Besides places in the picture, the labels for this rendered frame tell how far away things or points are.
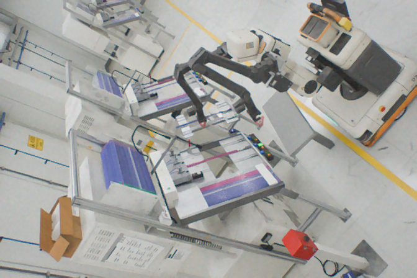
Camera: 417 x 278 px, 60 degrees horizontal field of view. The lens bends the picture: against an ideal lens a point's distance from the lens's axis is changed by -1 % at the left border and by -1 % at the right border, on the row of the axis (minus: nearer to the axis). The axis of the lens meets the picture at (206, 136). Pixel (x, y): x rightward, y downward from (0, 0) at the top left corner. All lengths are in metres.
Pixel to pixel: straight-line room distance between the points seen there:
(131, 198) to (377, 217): 1.70
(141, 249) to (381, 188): 1.73
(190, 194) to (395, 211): 1.40
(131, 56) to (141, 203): 5.00
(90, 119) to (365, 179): 2.35
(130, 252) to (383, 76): 2.00
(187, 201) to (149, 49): 4.94
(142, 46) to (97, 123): 3.72
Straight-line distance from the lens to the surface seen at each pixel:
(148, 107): 3.60
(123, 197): 2.19
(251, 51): 2.27
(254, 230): 2.66
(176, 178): 2.48
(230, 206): 2.34
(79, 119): 3.40
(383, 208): 2.85
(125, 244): 2.29
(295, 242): 2.20
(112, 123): 3.45
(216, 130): 3.18
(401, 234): 2.76
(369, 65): 2.60
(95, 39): 6.83
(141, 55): 7.02
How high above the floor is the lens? 2.47
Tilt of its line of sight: 32 degrees down
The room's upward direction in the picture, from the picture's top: 66 degrees counter-clockwise
